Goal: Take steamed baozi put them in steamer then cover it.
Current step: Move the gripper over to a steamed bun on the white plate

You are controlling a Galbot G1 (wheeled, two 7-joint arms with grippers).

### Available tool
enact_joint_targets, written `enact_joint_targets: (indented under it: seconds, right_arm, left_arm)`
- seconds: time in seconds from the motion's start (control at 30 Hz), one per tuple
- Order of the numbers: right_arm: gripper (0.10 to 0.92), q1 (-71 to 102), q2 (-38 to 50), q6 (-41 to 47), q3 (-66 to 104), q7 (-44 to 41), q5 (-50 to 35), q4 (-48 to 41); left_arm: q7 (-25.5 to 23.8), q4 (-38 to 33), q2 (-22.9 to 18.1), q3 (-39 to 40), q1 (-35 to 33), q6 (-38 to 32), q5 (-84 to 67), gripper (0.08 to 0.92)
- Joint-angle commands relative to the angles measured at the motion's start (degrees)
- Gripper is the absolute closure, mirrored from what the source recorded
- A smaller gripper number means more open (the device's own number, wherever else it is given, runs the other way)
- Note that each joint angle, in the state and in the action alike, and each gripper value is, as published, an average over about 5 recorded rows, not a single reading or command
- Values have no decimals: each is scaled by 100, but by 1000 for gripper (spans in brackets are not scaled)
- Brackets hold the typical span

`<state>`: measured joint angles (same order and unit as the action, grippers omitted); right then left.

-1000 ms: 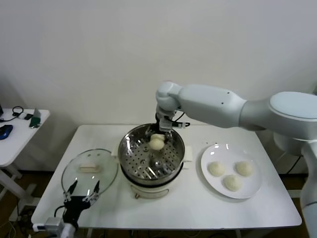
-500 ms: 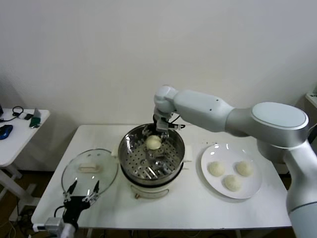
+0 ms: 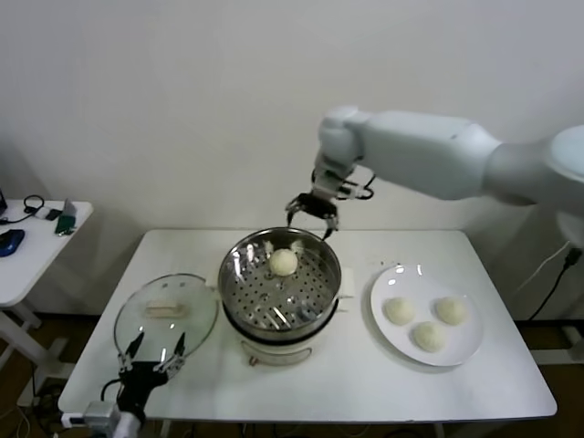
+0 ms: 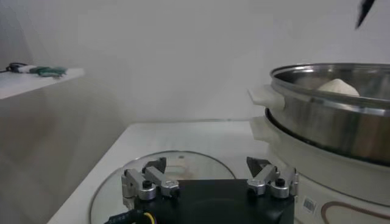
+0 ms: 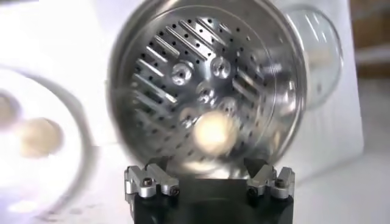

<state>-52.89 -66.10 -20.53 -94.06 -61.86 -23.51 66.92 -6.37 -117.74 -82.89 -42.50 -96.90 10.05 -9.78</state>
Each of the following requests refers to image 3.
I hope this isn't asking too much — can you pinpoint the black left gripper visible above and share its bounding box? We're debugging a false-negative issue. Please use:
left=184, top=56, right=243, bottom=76
left=117, top=331, right=187, bottom=411

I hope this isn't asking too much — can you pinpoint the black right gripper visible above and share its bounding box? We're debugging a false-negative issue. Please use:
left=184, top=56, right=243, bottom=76
left=285, top=191, right=340, bottom=242

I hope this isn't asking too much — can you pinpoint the glass lid with cream handle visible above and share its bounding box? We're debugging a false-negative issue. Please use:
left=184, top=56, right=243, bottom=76
left=113, top=273, right=219, bottom=366

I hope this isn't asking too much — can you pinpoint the white steamed baozi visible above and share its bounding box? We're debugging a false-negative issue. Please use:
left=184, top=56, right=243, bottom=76
left=412, top=320, right=447, bottom=353
left=382, top=297, right=417, bottom=326
left=434, top=296, right=468, bottom=326
left=268, top=248, right=298, bottom=277

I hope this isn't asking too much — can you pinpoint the stainless steel steamer basket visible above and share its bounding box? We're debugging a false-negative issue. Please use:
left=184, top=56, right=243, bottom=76
left=217, top=226, right=342, bottom=339

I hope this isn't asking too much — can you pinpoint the cream electric cooking pot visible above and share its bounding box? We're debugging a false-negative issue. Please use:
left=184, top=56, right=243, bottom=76
left=204, top=264, right=356, bottom=369

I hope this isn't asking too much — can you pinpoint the white side table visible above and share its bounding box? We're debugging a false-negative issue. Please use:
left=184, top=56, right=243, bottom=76
left=0, top=199, right=95, bottom=410

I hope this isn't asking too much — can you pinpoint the dark green flat object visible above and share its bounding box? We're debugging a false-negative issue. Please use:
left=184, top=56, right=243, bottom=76
left=54, top=213, right=77, bottom=237

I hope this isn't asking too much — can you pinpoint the blue computer mouse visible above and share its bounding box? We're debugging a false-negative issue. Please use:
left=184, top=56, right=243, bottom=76
left=0, top=230, right=25, bottom=257

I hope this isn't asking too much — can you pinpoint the white round plate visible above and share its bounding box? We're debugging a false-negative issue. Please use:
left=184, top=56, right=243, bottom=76
left=369, top=264, right=484, bottom=368

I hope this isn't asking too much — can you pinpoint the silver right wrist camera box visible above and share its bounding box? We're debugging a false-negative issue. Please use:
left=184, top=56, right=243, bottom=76
left=336, top=180, right=369, bottom=201

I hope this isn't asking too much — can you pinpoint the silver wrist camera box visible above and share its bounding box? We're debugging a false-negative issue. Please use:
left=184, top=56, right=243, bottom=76
left=336, top=180, right=369, bottom=201
left=61, top=401, right=120, bottom=429

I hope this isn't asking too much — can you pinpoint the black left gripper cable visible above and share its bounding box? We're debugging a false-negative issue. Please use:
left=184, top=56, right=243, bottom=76
left=100, top=377, right=125, bottom=399

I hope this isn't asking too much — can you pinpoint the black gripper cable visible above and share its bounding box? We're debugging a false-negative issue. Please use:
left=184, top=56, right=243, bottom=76
left=100, top=377, right=125, bottom=399
left=349, top=171, right=377, bottom=201

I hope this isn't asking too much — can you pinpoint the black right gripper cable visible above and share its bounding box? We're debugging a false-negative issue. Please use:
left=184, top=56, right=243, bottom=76
left=349, top=171, right=377, bottom=201

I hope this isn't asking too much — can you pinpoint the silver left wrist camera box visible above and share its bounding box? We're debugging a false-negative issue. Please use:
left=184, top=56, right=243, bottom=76
left=61, top=401, right=120, bottom=429

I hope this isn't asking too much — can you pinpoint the black looped cable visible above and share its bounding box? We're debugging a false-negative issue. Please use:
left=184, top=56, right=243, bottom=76
left=0, top=195, right=46, bottom=225

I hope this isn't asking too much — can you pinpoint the black power cable with plug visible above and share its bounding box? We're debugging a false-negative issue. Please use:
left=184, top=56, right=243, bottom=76
left=527, top=245, right=583, bottom=321

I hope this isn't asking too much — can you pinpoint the white floor stand frame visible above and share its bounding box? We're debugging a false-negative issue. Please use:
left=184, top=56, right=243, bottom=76
left=528, top=326, right=584, bottom=366

